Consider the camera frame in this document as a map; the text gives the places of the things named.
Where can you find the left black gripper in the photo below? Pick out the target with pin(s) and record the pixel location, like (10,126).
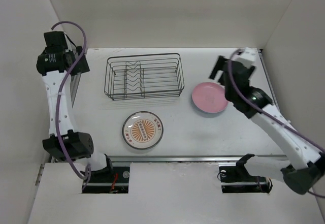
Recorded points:
(81,67)

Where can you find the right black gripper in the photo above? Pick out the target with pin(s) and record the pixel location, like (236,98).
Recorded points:
(218,66)

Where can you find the pink plastic plate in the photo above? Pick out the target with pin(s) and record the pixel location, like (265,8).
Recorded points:
(209,97)

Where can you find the black wire dish rack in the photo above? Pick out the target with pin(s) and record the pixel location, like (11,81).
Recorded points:
(144,76)

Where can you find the white plate orange sunburst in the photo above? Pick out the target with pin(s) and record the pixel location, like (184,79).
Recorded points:
(142,130)

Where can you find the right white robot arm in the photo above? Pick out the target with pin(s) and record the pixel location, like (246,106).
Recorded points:
(304,165)

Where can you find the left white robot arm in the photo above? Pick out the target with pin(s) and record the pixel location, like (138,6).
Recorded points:
(53,65)

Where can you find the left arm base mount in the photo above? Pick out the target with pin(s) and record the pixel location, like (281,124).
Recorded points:
(106,182)

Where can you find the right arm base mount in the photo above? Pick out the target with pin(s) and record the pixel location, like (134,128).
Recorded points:
(235,181)

